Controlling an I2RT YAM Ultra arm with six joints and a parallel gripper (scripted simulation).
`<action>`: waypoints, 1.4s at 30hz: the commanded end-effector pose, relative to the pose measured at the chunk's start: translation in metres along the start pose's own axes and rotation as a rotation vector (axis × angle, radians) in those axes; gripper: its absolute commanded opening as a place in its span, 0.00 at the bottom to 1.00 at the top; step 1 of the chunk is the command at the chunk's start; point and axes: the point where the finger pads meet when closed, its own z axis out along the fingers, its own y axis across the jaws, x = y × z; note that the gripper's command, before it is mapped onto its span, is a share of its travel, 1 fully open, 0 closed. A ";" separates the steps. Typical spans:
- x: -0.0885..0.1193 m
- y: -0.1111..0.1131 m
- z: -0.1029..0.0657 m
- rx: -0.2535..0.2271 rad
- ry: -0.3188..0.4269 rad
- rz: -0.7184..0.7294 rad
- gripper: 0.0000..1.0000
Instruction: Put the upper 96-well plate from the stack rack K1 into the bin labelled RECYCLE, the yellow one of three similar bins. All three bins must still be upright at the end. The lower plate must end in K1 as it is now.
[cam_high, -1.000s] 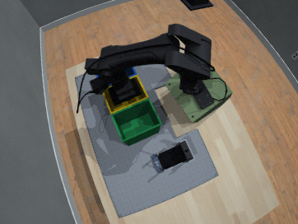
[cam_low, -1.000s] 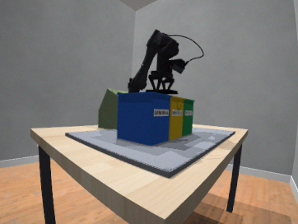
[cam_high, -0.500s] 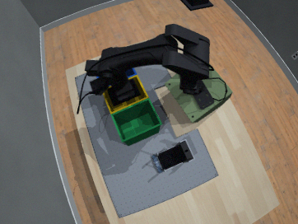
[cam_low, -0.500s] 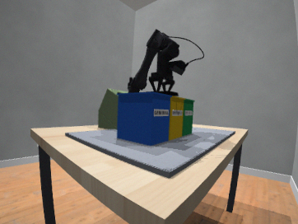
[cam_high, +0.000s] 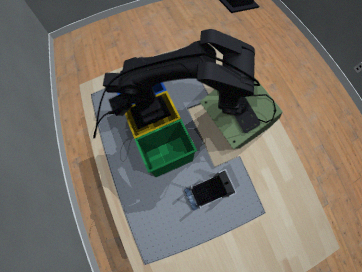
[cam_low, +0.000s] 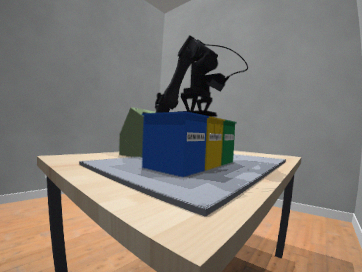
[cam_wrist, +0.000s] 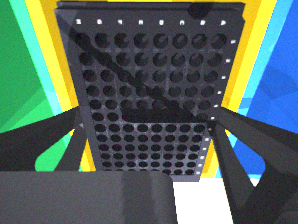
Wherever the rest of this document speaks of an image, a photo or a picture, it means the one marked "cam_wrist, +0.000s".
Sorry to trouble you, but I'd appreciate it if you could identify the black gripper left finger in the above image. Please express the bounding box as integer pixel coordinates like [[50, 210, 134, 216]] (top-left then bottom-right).
[[0, 106, 87, 171]]

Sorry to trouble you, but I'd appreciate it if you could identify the blue bin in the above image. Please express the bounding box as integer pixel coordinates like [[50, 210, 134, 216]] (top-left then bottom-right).
[[228, 0, 298, 179]]

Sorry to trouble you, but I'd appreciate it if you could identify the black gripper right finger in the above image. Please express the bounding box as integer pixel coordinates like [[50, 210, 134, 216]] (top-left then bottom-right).
[[212, 106, 298, 224]]

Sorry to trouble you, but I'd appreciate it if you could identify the yellow open bin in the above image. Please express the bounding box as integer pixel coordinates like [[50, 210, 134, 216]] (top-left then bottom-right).
[[25, 0, 277, 178]]

